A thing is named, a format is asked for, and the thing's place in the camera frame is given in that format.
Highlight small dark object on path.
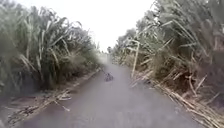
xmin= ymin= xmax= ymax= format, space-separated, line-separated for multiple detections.
xmin=104 ymin=72 xmax=115 ymax=83

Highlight grey asphalt path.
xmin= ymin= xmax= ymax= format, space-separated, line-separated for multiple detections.
xmin=15 ymin=61 xmax=205 ymax=128

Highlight tall flax plants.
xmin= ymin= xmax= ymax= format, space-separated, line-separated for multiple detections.
xmin=111 ymin=0 xmax=224 ymax=111
xmin=0 ymin=0 xmax=102 ymax=98

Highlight verge of dry fallen leaves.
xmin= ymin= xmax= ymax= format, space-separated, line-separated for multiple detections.
xmin=127 ymin=68 xmax=224 ymax=128
xmin=0 ymin=69 xmax=101 ymax=128

